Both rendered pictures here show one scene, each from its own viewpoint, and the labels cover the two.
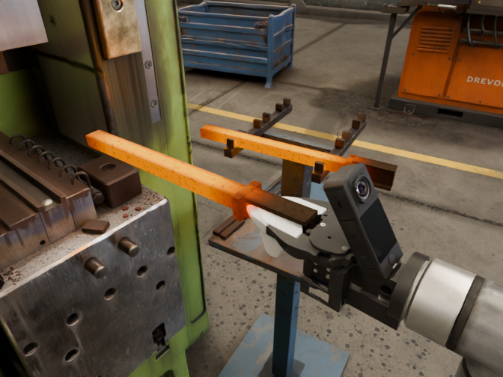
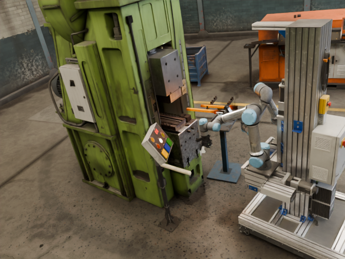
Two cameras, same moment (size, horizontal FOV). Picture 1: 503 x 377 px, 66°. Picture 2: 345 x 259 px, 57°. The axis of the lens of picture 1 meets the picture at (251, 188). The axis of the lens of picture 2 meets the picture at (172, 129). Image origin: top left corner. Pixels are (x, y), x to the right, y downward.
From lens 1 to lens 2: 283 cm
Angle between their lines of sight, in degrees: 5
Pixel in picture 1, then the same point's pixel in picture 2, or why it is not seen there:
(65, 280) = (185, 133)
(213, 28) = not seen: hidden behind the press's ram
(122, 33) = (184, 90)
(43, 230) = (180, 125)
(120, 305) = (191, 141)
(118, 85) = (183, 99)
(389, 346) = not seen: hidden behind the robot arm
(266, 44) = (195, 67)
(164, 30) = (189, 87)
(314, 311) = (233, 158)
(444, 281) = not seen: hidden behind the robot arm
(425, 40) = (265, 56)
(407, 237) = (263, 134)
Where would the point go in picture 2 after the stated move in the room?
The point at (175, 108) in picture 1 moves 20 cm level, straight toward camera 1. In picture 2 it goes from (191, 102) to (196, 108)
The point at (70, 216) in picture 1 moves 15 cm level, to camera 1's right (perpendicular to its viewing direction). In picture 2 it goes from (183, 123) to (196, 121)
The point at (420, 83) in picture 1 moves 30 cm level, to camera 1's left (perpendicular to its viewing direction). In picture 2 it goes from (267, 74) to (252, 76)
